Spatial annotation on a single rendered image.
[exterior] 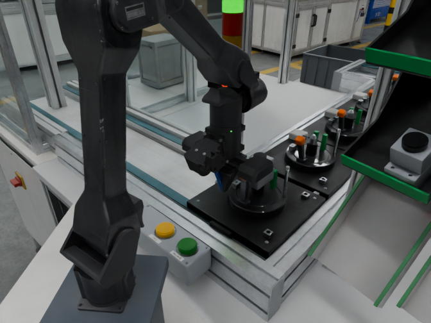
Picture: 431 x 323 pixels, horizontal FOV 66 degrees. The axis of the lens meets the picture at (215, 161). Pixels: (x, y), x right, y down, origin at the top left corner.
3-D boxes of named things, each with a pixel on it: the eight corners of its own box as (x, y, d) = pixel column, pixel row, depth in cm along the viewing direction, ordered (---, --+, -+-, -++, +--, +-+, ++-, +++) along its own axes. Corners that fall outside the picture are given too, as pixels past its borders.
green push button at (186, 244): (186, 261, 66) (186, 254, 65) (174, 251, 68) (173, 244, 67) (201, 250, 68) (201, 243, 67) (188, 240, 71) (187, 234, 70)
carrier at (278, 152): (327, 201, 83) (337, 158, 76) (251, 166, 97) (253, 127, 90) (365, 164, 98) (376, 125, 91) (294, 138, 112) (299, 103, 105)
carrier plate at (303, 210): (268, 259, 67) (269, 252, 66) (186, 207, 81) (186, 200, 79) (324, 204, 82) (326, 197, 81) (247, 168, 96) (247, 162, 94)
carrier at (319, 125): (366, 163, 98) (377, 125, 91) (295, 138, 112) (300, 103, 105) (394, 136, 113) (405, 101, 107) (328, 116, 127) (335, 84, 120)
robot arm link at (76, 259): (102, 294, 40) (92, 257, 37) (60, 261, 45) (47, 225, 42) (142, 260, 45) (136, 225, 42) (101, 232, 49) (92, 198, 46)
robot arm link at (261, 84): (240, 62, 51) (276, 48, 59) (198, 54, 55) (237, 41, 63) (237, 129, 56) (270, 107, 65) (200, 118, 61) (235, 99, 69)
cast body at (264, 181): (257, 190, 74) (259, 164, 70) (242, 182, 76) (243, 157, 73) (278, 175, 79) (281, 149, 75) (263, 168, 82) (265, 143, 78)
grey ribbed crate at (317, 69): (376, 101, 231) (385, 68, 219) (297, 81, 267) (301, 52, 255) (396, 86, 258) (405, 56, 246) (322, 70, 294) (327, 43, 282)
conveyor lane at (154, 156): (265, 288, 71) (269, 256, 66) (75, 154, 120) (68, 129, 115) (327, 222, 89) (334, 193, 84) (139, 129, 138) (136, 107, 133)
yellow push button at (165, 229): (164, 243, 70) (163, 236, 69) (152, 234, 72) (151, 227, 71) (178, 234, 73) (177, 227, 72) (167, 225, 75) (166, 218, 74)
